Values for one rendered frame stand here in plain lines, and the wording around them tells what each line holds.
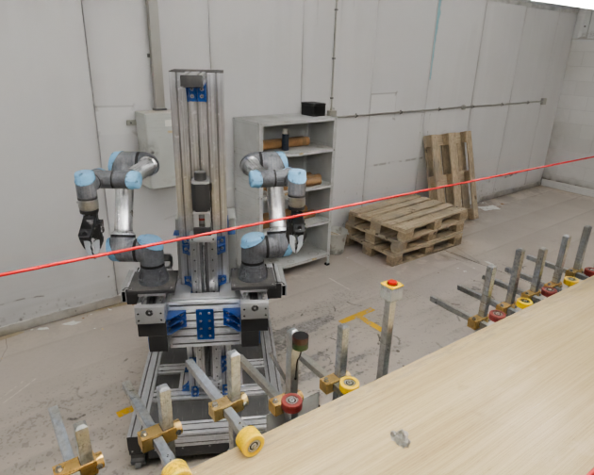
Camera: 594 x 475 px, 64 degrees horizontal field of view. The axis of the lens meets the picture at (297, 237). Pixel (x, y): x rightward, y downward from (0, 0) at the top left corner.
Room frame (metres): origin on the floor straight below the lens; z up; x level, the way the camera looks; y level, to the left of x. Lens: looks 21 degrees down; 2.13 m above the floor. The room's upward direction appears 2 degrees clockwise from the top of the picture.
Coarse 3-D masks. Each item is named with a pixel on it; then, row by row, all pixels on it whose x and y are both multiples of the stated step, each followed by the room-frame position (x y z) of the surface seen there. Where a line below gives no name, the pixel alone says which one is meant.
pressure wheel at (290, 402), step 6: (288, 396) 1.47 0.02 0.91; (294, 396) 1.47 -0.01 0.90; (300, 396) 1.47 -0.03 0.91; (282, 402) 1.43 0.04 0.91; (288, 402) 1.44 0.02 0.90; (294, 402) 1.44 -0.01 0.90; (300, 402) 1.43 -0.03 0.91; (282, 408) 1.43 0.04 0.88; (288, 408) 1.41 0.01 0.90; (294, 408) 1.41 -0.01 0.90; (300, 408) 1.43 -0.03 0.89
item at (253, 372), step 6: (240, 354) 1.79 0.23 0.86; (240, 360) 1.75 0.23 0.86; (246, 360) 1.75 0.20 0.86; (240, 366) 1.74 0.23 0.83; (246, 366) 1.71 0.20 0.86; (252, 366) 1.71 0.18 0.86; (252, 372) 1.67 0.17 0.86; (258, 372) 1.67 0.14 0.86; (252, 378) 1.66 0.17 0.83; (258, 378) 1.63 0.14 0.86; (264, 378) 1.63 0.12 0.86; (258, 384) 1.62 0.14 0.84; (264, 384) 1.60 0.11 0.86; (270, 384) 1.60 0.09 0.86; (264, 390) 1.58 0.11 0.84; (270, 390) 1.56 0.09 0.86; (276, 390) 1.56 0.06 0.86; (270, 396) 1.55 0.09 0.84; (288, 414) 1.44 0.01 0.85; (294, 414) 1.44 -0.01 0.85
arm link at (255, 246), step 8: (256, 232) 2.26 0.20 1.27; (248, 240) 2.17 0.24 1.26; (256, 240) 2.17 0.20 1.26; (264, 240) 2.20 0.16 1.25; (248, 248) 2.16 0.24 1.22; (256, 248) 2.17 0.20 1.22; (264, 248) 2.18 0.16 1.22; (248, 256) 2.16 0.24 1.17; (256, 256) 2.17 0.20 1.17; (264, 256) 2.19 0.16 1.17
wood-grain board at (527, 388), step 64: (512, 320) 2.09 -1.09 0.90; (576, 320) 2.10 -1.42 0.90; (384, 384) 1.57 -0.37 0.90; (448, 384) 1.58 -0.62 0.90; (512, 384) 1.59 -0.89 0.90; (576, 384) 1.60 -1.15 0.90; (320, 448) 1.23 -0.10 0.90; (384, 448) 1.23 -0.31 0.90; (448, 448) 1.24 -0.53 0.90; (512, 448) 1.25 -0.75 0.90; (576, 448) 1.26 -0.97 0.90
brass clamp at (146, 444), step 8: (176, 424) 1.24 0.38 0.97; (152, 432) 1.20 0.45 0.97; (160, 432) 1.20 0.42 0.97; (168, 432) 1.21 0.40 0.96; (176, 432) 1.23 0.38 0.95; (144, 440) 1.17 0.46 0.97; (152, 440) 1.18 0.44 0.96; (168, 440) 1.21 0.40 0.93; (144, 448) 1.16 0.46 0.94; (152, 448) 1.18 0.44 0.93
